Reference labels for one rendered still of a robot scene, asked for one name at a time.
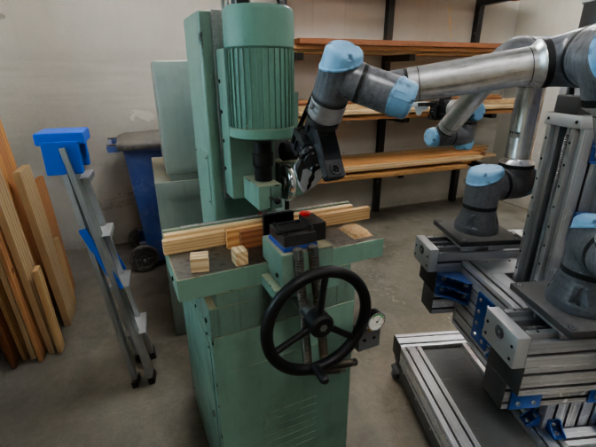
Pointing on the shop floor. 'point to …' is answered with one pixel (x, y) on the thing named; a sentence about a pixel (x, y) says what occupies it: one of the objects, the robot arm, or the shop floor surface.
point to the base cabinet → (266, 386)
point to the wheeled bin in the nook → (144, 141)
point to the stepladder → (98, 240)
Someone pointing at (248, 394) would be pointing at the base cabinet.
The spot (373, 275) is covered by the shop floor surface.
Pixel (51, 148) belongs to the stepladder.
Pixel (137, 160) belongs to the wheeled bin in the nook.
